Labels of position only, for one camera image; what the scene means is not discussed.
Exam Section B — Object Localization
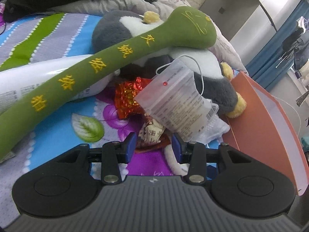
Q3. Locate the cartoon snack packet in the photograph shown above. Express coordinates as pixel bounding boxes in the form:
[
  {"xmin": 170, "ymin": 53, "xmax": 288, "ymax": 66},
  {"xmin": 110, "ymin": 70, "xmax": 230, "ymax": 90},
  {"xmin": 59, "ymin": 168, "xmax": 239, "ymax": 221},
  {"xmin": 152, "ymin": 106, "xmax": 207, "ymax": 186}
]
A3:
[{"xmin": 138, "ymin": 116, "xmax": 171, "ymax": 150}]

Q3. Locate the blue curtain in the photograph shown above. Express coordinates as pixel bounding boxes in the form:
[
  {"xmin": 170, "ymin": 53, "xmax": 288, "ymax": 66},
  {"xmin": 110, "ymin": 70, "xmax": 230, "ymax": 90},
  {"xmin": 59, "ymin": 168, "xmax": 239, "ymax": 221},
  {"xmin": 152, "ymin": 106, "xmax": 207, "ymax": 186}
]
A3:
[{"xmin": 245, "ymin": 0, "xmax": 309, "ymax": 92}]

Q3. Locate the green plush stick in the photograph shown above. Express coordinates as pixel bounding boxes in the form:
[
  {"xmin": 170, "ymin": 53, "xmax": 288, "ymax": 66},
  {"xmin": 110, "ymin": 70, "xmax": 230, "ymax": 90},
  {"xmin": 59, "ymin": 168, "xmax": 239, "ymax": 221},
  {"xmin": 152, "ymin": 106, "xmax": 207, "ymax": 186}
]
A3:
[{"xmin": 0, "ymin": 5, "xmax": 216, "ymax": 162}]

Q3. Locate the white cabinet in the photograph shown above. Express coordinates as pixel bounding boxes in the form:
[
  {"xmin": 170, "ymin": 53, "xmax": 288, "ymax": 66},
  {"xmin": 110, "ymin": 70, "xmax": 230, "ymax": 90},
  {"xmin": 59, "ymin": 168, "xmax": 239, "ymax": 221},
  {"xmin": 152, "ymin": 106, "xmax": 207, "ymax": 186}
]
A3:
[{"xmin": 200, "ymin": 0, "xmax": 305, "ymax": 44}]

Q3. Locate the red foil packet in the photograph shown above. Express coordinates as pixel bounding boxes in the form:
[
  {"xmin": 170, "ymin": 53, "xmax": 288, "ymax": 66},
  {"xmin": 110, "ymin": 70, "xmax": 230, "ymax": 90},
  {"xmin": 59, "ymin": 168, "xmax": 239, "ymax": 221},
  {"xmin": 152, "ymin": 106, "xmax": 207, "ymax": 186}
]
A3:
[{"xmin": 115, "ymin": 77, "xmax": 151, "ymax": 119}]

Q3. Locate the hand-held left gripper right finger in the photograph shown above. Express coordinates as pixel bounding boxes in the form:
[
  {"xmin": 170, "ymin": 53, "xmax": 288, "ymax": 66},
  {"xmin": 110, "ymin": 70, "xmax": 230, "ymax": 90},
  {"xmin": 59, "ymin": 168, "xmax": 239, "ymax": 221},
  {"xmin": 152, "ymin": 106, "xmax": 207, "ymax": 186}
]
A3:
[{"xmin": 171, "ymin": 134, "xmax": 242, "ymax": 184}]

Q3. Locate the white plastic bottle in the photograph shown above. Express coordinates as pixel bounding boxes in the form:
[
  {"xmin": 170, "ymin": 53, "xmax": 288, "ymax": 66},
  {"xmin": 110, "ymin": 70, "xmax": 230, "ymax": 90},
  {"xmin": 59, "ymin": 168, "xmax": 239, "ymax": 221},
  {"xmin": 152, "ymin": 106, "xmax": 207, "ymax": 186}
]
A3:
[{"xmin": 0, "ymin": 54, "xmax": 119, "ymax": 115}]

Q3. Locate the orange cardboard box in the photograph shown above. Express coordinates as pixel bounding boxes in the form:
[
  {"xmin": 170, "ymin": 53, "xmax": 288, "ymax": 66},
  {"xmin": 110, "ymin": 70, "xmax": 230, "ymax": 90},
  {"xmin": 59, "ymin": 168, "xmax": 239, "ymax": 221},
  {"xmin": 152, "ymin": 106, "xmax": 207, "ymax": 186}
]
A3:
[{"xmin": 222, "ymin": 71, "xmax": 309, "ymax": 196}]

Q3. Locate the grey penguin plush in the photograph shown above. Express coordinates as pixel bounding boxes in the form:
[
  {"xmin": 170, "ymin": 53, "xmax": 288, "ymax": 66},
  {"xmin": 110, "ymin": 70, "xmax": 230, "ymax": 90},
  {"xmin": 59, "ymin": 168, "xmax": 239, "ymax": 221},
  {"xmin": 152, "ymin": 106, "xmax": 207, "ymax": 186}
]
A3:
[{"xmin": 92, "ymin": 10, "xmax": 247, "ymax": 118}]

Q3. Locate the small panda plush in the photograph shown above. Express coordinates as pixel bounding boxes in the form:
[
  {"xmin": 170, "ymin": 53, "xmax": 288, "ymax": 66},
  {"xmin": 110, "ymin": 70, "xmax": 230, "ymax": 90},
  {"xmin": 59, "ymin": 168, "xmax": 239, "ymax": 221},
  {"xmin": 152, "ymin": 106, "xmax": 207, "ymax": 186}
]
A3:
[{"xmin": 163, "ymin": 135, "xmax": 194, "ymax": 177}]

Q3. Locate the floral striped bed sheet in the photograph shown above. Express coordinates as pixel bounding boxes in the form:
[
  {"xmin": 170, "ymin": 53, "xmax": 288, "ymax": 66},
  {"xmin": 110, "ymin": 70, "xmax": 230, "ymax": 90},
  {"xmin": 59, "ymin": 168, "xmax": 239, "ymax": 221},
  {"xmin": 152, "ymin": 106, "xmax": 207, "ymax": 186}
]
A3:
[{"xmin": 0, "ymin": 1, "xmax": 191, "ymax": 225}]

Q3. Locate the pale grey duvet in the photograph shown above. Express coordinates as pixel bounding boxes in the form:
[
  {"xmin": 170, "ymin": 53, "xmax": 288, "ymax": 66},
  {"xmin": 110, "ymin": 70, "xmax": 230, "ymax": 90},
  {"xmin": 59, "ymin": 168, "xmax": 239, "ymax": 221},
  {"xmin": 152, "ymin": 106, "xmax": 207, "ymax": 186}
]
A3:
[{"xmin": 43, "ymin": 0, "xmax": 249, "ymax": 76}]

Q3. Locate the clear mask packet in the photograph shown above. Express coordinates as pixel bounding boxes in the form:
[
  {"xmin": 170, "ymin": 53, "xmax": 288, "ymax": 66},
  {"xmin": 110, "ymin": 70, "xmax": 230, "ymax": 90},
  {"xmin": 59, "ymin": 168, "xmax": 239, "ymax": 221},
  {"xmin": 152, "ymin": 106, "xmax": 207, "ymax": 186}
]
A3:
[{"xmin": 134, "ymin": 54, "xmax": 220, "ymax": 141}]

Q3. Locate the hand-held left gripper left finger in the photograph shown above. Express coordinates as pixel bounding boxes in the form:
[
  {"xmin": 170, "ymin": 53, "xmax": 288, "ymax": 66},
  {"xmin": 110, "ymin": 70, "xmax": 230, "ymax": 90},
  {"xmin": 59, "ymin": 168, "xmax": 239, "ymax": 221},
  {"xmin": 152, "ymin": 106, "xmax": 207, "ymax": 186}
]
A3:
[{"xmin": 72, "ymin": 132, "xmax": 138, "ymax": 184}]

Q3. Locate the hanging dark garment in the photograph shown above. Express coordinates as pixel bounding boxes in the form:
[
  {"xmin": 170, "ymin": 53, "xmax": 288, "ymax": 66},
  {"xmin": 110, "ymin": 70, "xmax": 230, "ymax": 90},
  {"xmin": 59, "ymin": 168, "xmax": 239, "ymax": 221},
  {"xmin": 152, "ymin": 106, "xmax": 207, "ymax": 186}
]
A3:
[{"xmin": 281, "ymin": 14, "xmax": 309, "ymax": 70}]

